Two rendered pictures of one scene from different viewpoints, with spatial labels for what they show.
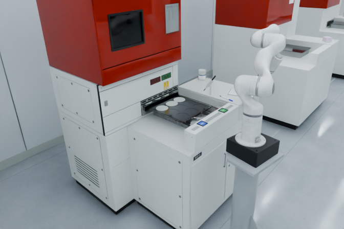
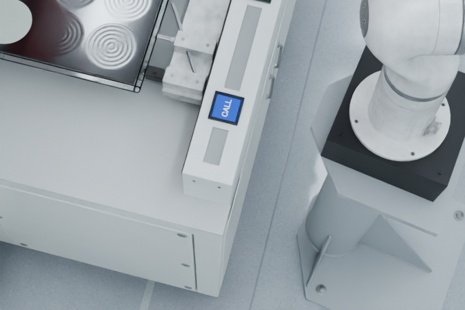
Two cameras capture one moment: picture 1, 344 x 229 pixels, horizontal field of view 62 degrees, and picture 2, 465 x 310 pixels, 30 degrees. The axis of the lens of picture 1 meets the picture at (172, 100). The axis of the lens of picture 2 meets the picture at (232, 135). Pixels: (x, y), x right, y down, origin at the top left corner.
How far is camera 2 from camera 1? 133 cm
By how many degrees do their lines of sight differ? 49
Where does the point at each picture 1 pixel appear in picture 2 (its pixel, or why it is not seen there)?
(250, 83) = (439, 37)
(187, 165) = (215, 242)
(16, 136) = not seen: outside the picture
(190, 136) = (212, 185)
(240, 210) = (355, 223)
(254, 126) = (431, 112)
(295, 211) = not seen: hidden behind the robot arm
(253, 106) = (435, 79)
